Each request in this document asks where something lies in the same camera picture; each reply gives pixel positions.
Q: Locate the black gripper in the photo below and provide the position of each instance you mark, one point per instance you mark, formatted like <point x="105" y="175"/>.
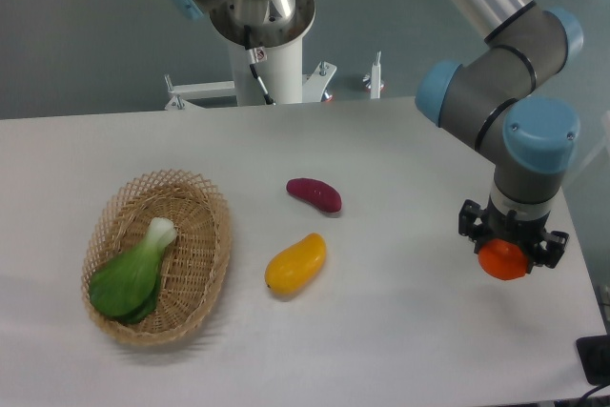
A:
<point x="482" y="226"/>

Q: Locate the orange fruit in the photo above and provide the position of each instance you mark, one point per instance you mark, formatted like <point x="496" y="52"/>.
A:
<point x="502" y="260"/>

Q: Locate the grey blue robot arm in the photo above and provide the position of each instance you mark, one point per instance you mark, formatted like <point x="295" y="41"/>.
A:
<point x="490" y="105"/>

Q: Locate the woven wicker basket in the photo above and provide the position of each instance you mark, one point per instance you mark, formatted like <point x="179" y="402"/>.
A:
<point x="192" y="268"/>

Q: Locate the black device at edge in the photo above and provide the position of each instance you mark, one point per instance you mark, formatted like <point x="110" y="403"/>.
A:
<point x="594" y="358"/>

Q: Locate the purple sweet potato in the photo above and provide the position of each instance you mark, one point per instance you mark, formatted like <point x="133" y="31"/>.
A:
<point x="316" y="193"/>

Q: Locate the yellow mango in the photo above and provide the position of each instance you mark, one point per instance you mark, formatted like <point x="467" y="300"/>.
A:
<point x="295" y="267"/>

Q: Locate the green bok choy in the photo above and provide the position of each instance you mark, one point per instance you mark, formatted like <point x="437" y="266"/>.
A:
<point x="126" y="288"/>

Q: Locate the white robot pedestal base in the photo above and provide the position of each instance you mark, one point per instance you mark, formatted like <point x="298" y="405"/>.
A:
<point x="265" y="44"/>

